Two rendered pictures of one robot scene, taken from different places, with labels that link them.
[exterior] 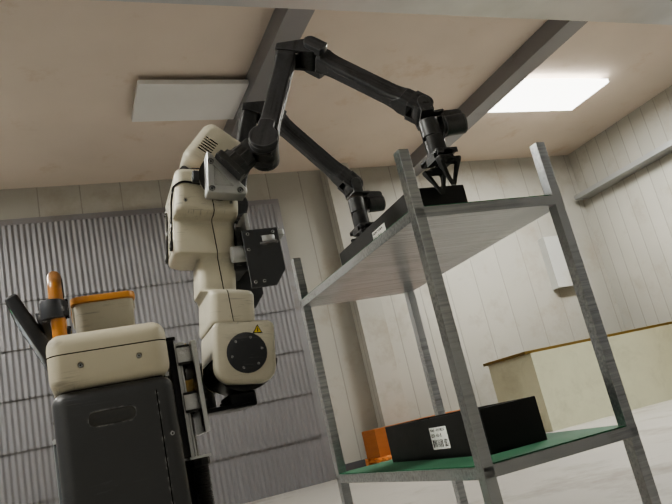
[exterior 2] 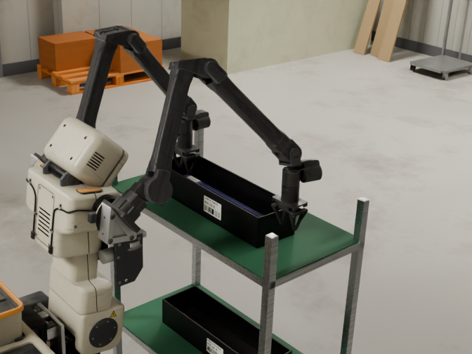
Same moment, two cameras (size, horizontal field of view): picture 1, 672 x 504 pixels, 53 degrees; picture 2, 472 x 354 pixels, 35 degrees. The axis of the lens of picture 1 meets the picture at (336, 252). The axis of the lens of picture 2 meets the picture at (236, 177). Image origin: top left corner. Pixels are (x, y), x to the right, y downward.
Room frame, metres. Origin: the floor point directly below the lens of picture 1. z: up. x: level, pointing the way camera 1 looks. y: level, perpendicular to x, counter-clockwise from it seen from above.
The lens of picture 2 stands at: (-0.33, 0.52, 2.16)
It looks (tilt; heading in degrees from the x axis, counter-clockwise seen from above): 24 degrees down; 342
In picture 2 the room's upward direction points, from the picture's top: 2 degrees clockwise
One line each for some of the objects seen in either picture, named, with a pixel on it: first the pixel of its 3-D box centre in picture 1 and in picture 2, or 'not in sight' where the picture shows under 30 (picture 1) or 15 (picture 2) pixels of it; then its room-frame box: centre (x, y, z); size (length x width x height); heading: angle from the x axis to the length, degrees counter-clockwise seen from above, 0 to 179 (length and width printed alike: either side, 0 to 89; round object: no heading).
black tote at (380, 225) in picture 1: (398, 239); (223, 196); (2.02, -0.20, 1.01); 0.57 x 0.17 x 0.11; 23
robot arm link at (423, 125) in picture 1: (432, 129); (292, 175); (1.70, -0.33, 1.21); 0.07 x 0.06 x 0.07; 99
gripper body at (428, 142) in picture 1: (436, 149); (290, 194); (1.70, -0.33, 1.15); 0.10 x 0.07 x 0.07; 23
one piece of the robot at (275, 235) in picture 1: (248, 261); (105, 237); (1.83, 0.25, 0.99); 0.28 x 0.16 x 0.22; 23
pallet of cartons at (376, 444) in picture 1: (422, 439); (101, 57); (6.99, -0.42, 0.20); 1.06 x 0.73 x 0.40; 114
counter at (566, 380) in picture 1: (599, 375); (281, 16); (7.70, -2.55, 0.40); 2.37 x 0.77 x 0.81; 114
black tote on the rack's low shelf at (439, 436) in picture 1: (456, 432); (223, 335); (2.02, -0.22, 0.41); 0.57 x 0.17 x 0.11; 24
